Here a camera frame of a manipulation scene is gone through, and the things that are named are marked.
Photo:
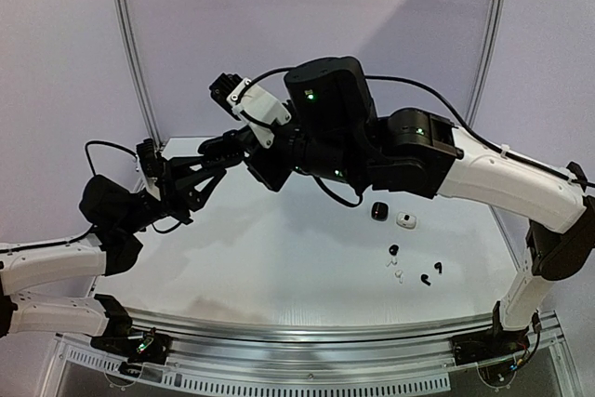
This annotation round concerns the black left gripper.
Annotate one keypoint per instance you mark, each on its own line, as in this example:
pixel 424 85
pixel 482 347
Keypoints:
pixel 178 192

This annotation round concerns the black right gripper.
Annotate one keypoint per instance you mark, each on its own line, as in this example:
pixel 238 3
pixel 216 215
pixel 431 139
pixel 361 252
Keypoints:
pixel 262 161

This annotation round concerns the small black charging case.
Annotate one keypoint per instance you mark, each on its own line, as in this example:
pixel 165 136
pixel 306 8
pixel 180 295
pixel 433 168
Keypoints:
pixel 379 211

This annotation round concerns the black stem earbud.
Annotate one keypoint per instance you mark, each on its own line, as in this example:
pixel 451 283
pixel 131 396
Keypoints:
pixel 438 268
pixel 424 278

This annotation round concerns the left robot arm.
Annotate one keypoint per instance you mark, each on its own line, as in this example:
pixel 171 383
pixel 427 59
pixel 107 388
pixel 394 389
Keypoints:
pixel 108 248

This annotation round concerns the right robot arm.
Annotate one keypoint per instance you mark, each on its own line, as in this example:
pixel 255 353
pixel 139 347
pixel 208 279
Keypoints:
pixel 329 129

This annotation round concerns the small white charging case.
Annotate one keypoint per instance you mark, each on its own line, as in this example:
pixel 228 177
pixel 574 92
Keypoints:
pixel 406 220

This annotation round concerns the white stem earbud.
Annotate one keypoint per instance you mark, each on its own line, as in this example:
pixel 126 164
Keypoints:
pixel 392 262
pixel 399 275

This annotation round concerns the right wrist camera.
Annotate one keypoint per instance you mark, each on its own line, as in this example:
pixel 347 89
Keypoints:
pixel 250 103

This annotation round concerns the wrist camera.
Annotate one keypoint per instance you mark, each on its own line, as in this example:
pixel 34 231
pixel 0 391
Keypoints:
pixel 250 103
pixel 150 167

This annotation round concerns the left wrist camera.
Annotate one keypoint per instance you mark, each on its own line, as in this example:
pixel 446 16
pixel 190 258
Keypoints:
pixel 150 167

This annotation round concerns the left aluminium wall post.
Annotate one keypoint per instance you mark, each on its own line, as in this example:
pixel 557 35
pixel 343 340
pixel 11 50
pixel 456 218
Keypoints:
pixel 131 49

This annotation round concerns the aluminium wall post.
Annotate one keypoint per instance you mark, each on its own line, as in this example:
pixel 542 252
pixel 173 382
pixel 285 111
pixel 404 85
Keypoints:
pixel 131 49
pixel 492 22

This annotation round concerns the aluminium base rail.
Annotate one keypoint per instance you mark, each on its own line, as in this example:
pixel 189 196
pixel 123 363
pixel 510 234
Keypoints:
pixel 225 359

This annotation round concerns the right aluminium wall post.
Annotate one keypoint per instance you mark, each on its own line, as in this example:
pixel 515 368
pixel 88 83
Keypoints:
pixel 492 22

